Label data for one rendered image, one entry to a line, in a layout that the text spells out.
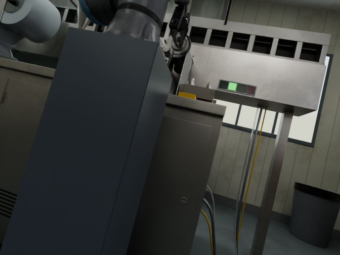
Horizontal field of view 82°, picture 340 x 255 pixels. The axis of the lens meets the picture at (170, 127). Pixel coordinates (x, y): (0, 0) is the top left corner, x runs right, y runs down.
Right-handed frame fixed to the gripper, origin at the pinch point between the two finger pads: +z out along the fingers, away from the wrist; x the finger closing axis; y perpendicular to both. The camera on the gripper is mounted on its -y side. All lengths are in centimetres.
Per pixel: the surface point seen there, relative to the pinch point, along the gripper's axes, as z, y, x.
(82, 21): 2, 16, 72
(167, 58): 4.3, -9.2, 2.7
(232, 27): 4, 53, -25
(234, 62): 20, 33, -32
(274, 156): 68, 2, -76
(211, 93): 14.9, -17.0, -23.8
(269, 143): 175, 126, -118
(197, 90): 14.8, -17.0, -16.4
